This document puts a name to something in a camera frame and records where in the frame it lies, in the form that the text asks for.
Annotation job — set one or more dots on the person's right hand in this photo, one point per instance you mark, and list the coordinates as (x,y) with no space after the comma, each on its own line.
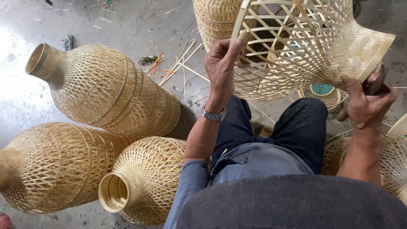
(368,106)

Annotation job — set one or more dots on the person's left hand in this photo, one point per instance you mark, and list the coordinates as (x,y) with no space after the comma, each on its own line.
(219,68)

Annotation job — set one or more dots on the dark knife tool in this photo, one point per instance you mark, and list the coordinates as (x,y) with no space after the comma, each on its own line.
(376,83)

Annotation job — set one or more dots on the unfinished open-weave bamboo lampshade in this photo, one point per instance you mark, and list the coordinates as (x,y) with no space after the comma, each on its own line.
(318,47)

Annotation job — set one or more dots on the curved bamboo strip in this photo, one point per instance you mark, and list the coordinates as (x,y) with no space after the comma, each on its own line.
(399,126)

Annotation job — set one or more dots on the bundle of loose bamboo strips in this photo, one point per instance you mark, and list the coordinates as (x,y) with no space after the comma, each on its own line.
(178,65)

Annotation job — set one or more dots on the silver metal wristwatch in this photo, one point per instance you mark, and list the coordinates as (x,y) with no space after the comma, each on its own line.
(214,115)

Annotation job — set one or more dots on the small bamboo basket teal inside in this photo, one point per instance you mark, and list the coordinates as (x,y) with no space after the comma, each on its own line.
(322,93)

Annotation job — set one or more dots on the woven bamboo bottle-shaped lampshade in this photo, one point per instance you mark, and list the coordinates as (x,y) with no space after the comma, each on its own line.
(146,181)
(216,19)
(105,89)
(392,165)
(54,165)

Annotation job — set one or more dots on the dark green scrap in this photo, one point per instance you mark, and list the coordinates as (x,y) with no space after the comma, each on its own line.
(148,59)

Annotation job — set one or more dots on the dark blue trousers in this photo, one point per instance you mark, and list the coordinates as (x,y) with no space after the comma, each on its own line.
(295,133)

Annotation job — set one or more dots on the grey-blue long-sleeved shirt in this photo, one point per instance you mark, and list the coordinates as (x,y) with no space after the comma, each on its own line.
(254,194)

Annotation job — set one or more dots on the grey sandal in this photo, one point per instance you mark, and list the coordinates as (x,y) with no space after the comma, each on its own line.
(67,42)

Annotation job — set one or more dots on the red woven object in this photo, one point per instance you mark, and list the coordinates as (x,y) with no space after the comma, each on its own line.
(4,221)

